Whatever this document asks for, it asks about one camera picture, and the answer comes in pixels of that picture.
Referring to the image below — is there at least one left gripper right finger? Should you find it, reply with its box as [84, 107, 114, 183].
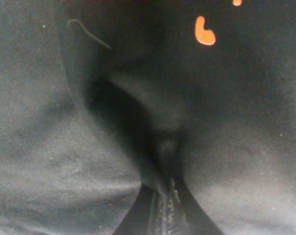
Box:
[174, 178, 224, 235]

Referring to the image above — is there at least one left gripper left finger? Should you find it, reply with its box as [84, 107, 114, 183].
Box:
[117, 184, 156, 235]

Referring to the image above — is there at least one black printed t-shirt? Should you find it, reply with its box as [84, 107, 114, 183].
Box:
[0, 0, 296, 235]

